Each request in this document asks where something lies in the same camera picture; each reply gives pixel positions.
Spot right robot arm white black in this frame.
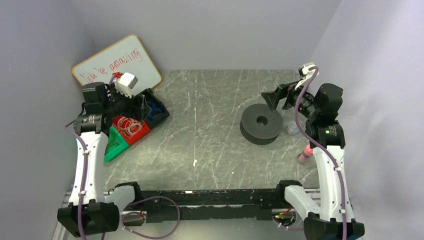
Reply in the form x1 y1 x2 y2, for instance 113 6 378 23
261 82 365 240

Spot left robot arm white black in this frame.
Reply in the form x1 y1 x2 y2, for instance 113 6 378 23
57 82 151 240

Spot black bin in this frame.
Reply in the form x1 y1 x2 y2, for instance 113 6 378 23
141 88 170 129

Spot red bin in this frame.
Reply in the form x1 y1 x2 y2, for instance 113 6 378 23
112 115 151 146

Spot clear plastic cup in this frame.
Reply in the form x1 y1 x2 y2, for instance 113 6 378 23
287 120 300 136

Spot black spool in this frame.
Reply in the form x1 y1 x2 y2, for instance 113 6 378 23
239 103 283 146

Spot green bin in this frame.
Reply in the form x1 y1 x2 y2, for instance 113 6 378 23
104 126 130 163

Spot pink marker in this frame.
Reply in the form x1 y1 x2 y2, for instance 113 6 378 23
297 144 314 164

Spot whiteboard with red writing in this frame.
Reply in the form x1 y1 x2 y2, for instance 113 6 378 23
71 34 162 95

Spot white cable coil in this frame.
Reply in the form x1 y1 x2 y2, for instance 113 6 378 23
116 116 144 136

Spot blue cable in bin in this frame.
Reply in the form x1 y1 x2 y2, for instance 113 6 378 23
146 100 165 122

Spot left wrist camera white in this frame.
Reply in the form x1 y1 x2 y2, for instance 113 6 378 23
111 72 138 99

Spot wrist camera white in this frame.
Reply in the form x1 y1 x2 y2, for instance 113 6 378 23
111 72 138 99
294 61 320 90

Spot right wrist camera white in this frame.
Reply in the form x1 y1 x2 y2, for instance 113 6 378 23
294 61 320 90

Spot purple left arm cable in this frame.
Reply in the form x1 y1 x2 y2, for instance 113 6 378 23
64 119 181 240

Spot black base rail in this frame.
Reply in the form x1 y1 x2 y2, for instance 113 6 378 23
125 180 302 223

